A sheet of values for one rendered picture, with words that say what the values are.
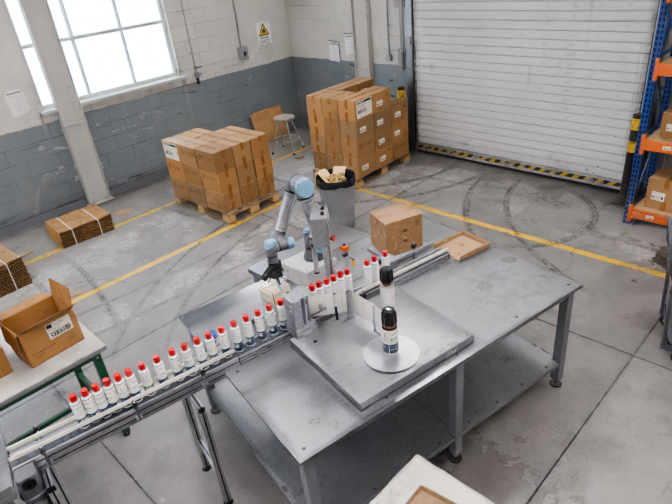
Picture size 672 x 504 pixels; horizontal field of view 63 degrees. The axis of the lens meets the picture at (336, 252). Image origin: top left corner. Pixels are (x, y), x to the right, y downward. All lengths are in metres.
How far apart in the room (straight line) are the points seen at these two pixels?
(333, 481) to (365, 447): 0.29
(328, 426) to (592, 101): 5.21
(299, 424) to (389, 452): 0.81
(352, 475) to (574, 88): 5.13
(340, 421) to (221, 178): 4.32
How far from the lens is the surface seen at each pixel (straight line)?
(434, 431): 3.53
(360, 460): 3.41
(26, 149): 8.02
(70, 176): 8.25
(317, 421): 2.79
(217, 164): 6.52
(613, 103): 6.91
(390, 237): 3.87
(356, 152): 7.08
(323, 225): 3.16
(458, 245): 4.10
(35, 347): 3.80
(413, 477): 2.59
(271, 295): 3.58
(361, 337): 3.15
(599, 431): 4.00
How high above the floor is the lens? 2.84
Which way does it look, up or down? 29 degrees down
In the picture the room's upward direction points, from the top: 6 degrees counter-clockwise
